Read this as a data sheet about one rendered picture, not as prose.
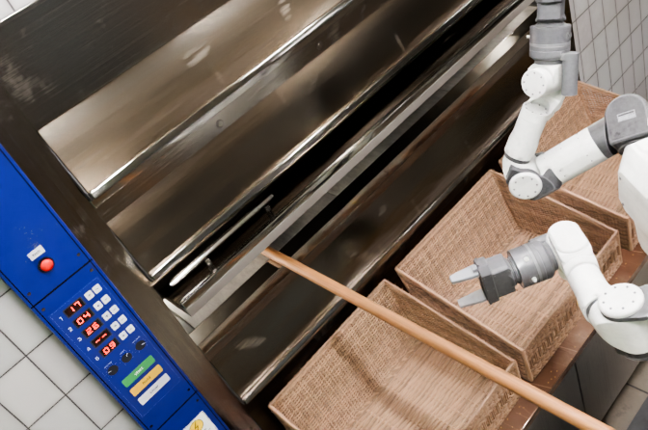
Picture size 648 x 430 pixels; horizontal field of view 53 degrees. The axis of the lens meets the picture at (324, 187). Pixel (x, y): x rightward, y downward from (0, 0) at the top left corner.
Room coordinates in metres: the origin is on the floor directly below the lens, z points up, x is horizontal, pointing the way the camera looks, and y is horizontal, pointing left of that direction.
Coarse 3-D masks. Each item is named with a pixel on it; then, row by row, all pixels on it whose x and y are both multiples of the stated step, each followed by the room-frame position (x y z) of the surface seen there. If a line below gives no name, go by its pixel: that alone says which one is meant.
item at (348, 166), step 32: (512, 0) 1.88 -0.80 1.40; (448, 32) 1.90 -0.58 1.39; (416, 64) 1.79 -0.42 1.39; (384, 96) 1.68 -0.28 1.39; (352, 128) 1.59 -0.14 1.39; (384, 128) 1.49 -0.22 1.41; (320, 160) 1.50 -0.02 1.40; (352, 160) 1.42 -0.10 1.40; (288, 192) 1.42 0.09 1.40; (320, 192) 1.36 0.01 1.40; (256, 224) 1.34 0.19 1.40; (288, 224) 1.30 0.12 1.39; (192, 256) 1.35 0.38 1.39; (224, 256) 1.27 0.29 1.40; (160, 288) 1.28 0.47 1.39; (192, 288) 1.21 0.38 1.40
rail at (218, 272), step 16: (496, 16) 1.77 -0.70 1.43; (480, 32) 1.72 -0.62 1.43; (464, 48) 1.68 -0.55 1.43; (448, 64) 1.64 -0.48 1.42; (432, 80) 1.60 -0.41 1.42; (416, 96) 1.56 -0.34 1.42; (400, 112) 1.52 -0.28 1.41; (336, 160) 1.42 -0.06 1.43; (320, 176) 1.37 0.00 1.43; (304, 192) 1.34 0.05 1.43; (288, 208) 1.31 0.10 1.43; (272, 224) 1.28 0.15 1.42; (256, 240) 1.25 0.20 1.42; (240, 256) 1.22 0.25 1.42; (224, 272) 1.20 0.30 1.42
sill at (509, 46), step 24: (528, 24) 2.09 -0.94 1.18; (504, 48) 2.00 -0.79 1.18; (480, 72) 1.92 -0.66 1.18; (456, 96) 1.84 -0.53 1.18; (432, 120) 1.78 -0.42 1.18; (408, 144) 1.71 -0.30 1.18; (384, 168) 1.64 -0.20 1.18; (360, 192) 1.59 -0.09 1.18; (336, 216) 1.53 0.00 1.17; (312, 240) 1.48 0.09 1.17; (264, 264) 1.46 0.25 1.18; (240, 288) 1.40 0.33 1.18; (264, 288) 1.38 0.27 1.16; (216, 312) 1.35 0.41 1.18; (240, 312) 1.33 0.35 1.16; (192, 336) 1.30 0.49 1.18; (216, 336) 1.29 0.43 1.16
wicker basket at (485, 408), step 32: (384, 288) 1.52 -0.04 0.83; (352, 320) 1.44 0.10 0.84; (416, 320) 1.46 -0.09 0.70; (448, 320) 1.32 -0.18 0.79; (320, 352) 1.37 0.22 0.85; (352, 352) 1.39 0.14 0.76; (384, 352) 1.42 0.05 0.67; (416, 352) 1.43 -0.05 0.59; (480, 352) 1.24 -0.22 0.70; (288, 384) 1.30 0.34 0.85; (320, 384) 1.32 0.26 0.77; (352, 384) 1.34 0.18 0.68; (384, 384) 1.36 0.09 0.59; (416, 384) 1.31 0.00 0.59; (448, 384) 1.26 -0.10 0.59; (480, 384) 1.21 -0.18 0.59; (288, 416) 1.25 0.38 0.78; (320, 416) 1.27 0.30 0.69; (352, 416) 1.29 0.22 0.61; (384, 416) 1.25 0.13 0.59; (416, 416) 1.21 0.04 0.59; (448, 416) 1.16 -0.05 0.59; (480, 416) 1.04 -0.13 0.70
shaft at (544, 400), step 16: (272, 256) 1.44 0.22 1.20; (288, 256) 1.41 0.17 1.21; (304, 272) 1.32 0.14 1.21; (336, 288) 1.21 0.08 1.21; (368, 304) 1.11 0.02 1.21; (384, 320) 1.06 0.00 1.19; (400, 320) 1.03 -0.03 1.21; (416, 336) 0.97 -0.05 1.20; (432, 336) 0.94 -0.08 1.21; (448, 352) 0.89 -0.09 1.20; (464, 352) 0.87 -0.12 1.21; (480, 368) 0.82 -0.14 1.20; (496, 368) 0.81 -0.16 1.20; (512, 384) 0.76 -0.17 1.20; (528, 384) 0.75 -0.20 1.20; (528, 400) 0.72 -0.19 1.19; (544, 400) 0.70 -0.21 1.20; (560, 400) 0.69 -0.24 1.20; (560, 416) 0.66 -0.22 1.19; (576, 416) 0.65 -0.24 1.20
